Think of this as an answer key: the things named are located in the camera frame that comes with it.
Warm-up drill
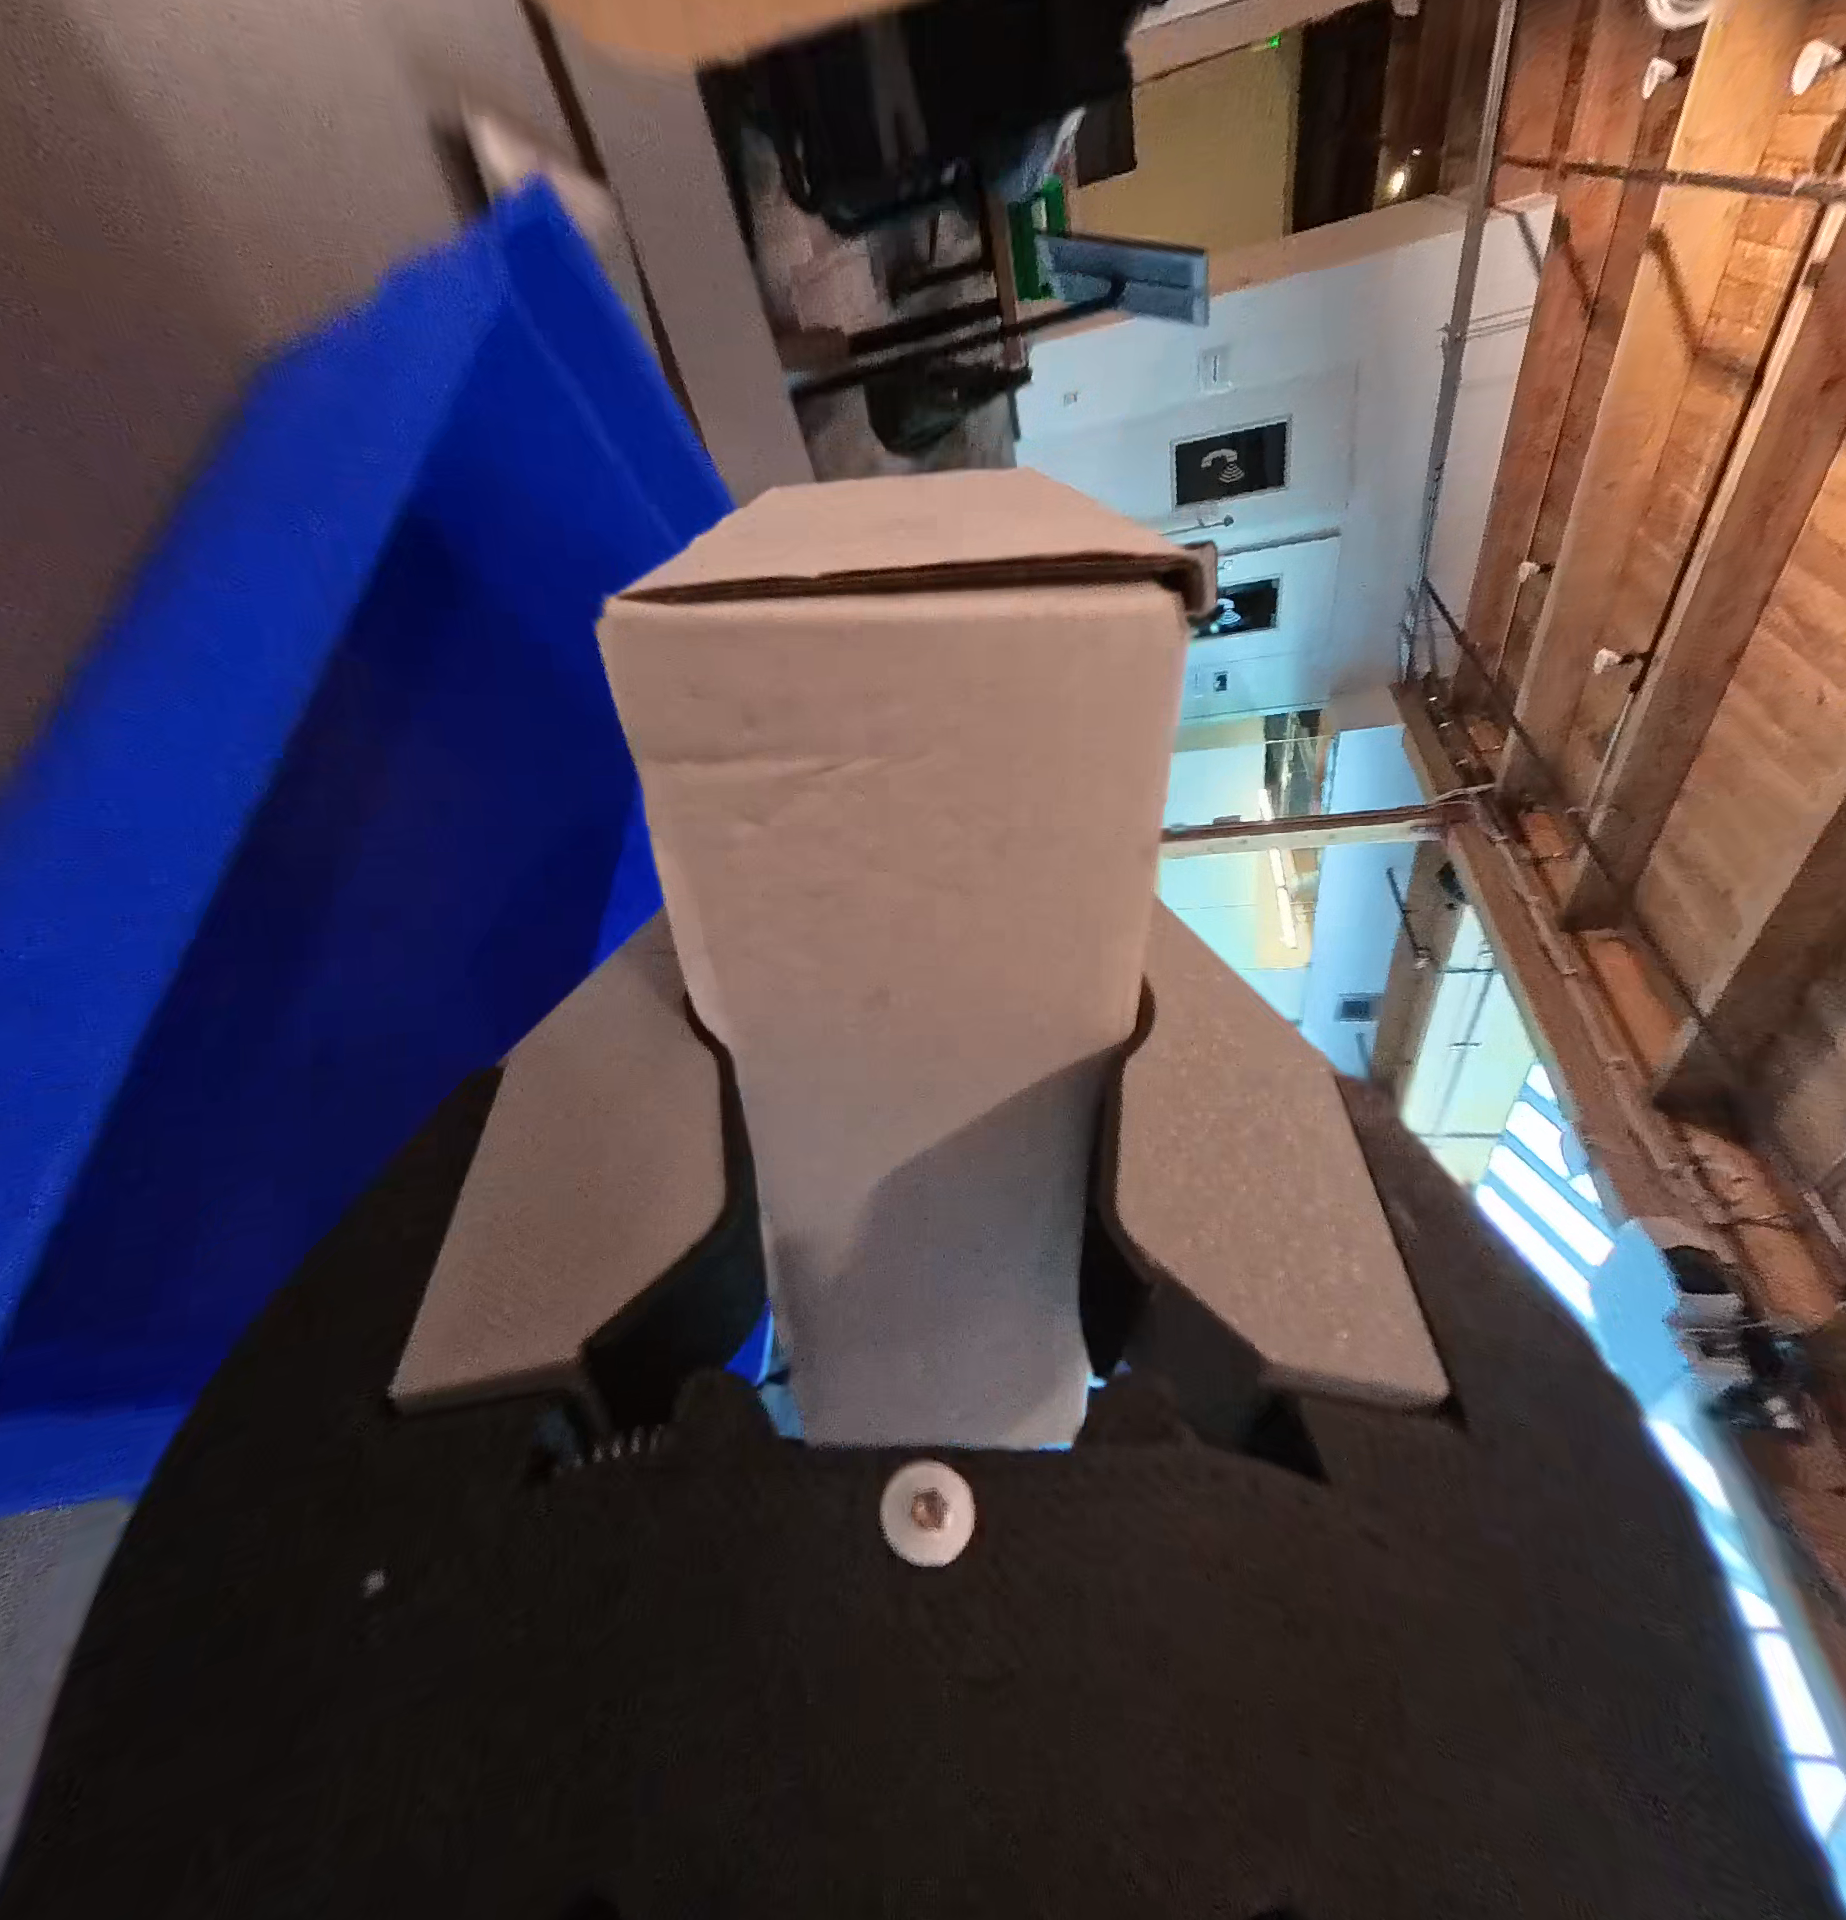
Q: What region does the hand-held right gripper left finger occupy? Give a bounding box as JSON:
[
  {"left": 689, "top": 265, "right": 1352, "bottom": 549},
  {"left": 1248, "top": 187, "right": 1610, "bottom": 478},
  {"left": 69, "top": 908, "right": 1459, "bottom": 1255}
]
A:
[{"left": 386, "top": 908, "right": 769, "bottom": 1414}]

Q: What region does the blue plastic bin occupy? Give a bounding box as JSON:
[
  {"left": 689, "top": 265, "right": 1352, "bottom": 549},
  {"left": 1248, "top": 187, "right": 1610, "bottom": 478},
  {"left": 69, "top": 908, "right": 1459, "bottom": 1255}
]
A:
[{"left": 0, "top": 169, "right": 738, "bottom": 1514}]

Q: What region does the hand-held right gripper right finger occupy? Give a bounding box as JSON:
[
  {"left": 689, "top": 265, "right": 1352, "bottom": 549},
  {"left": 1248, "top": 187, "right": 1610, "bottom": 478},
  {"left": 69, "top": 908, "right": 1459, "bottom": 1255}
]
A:
[{"left": 1093, "top": 897, "right": 1468, "bottom": 1422}]

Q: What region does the grey metal bracket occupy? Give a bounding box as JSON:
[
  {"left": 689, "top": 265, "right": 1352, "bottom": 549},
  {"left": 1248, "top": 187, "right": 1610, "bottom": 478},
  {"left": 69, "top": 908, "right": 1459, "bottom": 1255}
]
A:
[{"left": 1030, "top": 231, "right": 1207, "bottom": 328}]

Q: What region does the white cardboard mailer box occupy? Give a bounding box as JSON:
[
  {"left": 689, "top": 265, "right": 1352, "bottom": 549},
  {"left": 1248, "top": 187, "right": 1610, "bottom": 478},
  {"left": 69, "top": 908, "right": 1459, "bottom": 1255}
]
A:
[{"left": 592, "top": 464, "right": 1226, "bottom": 1459}]

